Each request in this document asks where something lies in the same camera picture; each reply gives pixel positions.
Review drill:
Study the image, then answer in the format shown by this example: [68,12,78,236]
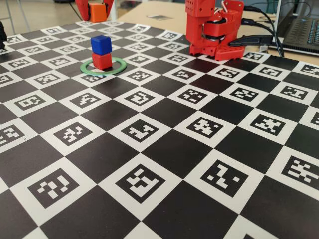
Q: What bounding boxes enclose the checkerboard marker board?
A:
[0,19,319,239]

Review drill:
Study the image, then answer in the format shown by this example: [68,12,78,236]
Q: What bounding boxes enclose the black clamp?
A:
[228,34,273,48]

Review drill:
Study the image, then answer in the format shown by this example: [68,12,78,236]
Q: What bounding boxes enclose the red cube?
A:
[91,52,113,70]

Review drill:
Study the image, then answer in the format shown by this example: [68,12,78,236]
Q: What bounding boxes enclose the white furniture leg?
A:
[109,0,118,22]

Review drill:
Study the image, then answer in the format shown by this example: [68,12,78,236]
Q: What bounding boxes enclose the blue cube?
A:
[90,35,112,55]

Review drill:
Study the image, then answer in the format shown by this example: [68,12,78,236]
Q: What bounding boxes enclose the orange cube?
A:
[88,2,108,23]

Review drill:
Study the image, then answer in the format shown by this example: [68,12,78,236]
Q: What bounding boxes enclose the dark laptop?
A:
[274,0,319,56]

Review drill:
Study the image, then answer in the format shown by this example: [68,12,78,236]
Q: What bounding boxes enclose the green ring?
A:
[80,56,128,76]

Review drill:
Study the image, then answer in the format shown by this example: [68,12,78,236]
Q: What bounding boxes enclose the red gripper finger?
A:
[75,0,91,22]
[103,0,115,18]

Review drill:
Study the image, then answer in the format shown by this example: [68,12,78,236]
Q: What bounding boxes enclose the black stand object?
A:
[0,21,8,50]

